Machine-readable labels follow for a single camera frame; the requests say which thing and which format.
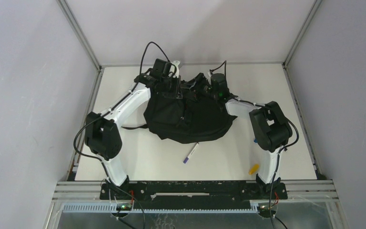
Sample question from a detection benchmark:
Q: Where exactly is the black backpack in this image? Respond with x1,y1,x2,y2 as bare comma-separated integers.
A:
139,77,236,144

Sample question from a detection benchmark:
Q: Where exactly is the purple marker pen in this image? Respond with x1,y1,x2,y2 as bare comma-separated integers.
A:
183,142,199,164

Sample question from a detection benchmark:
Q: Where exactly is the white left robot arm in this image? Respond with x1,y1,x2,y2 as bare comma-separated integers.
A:
81,59,181,199

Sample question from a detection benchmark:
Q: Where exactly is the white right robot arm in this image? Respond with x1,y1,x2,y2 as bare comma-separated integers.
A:
190,73,293,198

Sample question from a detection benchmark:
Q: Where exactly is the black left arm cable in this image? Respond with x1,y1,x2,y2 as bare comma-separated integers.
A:
73,41,176,229

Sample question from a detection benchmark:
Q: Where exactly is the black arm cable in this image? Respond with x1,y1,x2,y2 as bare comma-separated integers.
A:
73,41,176,229
209,60,300,229

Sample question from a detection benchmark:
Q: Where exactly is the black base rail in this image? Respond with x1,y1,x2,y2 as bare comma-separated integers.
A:
100,180,288,210

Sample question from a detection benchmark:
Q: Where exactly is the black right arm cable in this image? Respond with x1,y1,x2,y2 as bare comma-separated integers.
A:
209,60,300,229

